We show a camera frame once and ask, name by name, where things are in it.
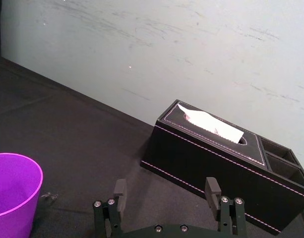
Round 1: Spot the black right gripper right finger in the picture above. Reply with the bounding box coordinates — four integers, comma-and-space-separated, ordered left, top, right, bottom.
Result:
204, 177, 247, 236

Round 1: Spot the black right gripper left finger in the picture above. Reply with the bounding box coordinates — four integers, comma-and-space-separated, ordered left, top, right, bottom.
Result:
92, 178, 128, 238

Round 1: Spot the black leather tissue box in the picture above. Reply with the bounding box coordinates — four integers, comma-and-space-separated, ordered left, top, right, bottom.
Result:
140, 99, 304, 236

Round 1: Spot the black table cloth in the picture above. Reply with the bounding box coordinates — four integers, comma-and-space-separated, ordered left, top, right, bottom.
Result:
0, 56, 304, 238

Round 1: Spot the white tissue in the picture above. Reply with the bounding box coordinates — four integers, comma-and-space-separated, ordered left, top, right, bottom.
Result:
177, 104, 244, 144

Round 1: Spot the purple plastic cup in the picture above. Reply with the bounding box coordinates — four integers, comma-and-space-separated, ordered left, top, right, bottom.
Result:
0, 153, 44, 238

